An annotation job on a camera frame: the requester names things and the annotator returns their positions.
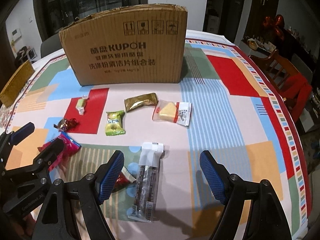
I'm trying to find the pink blue snack packet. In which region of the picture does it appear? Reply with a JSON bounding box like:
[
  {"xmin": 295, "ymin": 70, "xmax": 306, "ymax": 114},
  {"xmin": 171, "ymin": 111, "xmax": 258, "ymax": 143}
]
[{"xmin": 48, "ymin": 131, "xmax": 81, "ymax": 171}]

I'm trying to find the red foil candy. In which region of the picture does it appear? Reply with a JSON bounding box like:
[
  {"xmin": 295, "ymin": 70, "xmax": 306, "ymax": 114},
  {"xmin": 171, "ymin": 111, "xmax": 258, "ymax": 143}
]
[{"xmin": 53, "ymin": 118, "xmax": 79, "ymax": 132}]

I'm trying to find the red white snack packet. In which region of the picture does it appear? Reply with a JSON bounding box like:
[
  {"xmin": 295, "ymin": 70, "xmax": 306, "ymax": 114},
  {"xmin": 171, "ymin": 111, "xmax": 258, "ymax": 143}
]
[{"xmin": 112, "ymin": 166, "xmax": 136, "ymax": 192}]

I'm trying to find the pale green candy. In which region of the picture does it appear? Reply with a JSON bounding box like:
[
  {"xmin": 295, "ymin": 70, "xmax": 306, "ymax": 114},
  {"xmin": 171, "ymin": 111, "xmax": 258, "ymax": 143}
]
[{"xmin": 76, "ymin": 95, "xmax": 89, "ymax": 115}]

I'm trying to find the green candy packet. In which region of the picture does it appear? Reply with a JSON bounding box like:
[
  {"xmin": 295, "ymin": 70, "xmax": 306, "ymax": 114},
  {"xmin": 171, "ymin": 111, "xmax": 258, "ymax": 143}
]
[{"xmin": 105, "ymin": 110, "xmax": 125, "ymax": 136}]

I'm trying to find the gold foil packet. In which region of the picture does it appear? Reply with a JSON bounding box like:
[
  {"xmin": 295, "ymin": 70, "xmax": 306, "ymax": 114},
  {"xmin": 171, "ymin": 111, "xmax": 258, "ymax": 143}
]
[{"xmin": 124, "ymin": 93, "xmax": 158, "ymax": 112}]

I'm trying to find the clear cheese cake packet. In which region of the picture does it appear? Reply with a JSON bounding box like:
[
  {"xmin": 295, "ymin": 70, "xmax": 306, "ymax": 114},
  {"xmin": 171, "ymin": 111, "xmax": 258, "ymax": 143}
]
[{"xmin": 152, "ymin": 100, "xmax": 192, "ymax": 127}]

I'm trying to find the woven wicker tissue box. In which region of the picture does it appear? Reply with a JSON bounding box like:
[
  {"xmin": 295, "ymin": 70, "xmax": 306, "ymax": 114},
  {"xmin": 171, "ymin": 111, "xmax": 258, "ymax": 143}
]
[{"xmin": 0, "ymin": 60, "xmax": 35, "ymax": 107}]

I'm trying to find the white shoe rack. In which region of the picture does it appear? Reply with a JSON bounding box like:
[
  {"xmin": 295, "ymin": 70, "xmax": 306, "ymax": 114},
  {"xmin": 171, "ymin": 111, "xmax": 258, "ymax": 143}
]
[{"xmin": 15, "ymin": 46, "xmax": 37, "ymax": 66}]

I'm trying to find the grey dining chair left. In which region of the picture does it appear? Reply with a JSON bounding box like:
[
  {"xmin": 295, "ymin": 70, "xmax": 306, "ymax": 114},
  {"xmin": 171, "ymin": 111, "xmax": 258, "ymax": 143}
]
[{"xmin": 40, "ymin": 34, "xmax": 62, "ymax": 58}]

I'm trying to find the colourful patterned tablecloth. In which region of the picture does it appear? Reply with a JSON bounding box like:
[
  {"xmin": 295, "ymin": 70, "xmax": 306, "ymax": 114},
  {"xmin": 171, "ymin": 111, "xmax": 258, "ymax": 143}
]
[{"xmin": 1, "ymin": 31, "xmax": 311, "ymax": 239}]

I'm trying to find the red wooden chair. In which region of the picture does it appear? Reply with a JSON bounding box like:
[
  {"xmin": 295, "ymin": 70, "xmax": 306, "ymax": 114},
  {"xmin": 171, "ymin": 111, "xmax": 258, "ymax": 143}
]
[{"xmin": 249, "ymin": 50, "xmax": 312, "ymax": 122}]

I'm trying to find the brown cardboard box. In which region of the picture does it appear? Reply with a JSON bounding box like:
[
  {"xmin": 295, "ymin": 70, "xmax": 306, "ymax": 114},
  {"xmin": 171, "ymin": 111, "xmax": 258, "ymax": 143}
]
[{"xmin": 59, "ymin": 4, "xmax": 188, "ymax": 86}]

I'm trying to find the white low cabinet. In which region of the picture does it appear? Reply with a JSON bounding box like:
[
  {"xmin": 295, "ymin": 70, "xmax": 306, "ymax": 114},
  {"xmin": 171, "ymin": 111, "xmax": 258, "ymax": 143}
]
[{"xmin": 239, "ymin": 38, "xmax": 271, "ymax": 58}]

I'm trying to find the red balloon decoration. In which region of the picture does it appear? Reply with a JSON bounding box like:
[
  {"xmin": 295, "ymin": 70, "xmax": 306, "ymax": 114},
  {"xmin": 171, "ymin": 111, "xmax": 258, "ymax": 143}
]
[{"xmin": 263, "ymin": 14, "xmax": 285, "ymax": 40}]

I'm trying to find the white wall intercom panel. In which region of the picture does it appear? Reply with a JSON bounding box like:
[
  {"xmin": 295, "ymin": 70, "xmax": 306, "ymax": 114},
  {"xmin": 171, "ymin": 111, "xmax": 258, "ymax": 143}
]
[{"xmin": 11, "ymin": 28, "xmax": 22, "ymax": 42}]

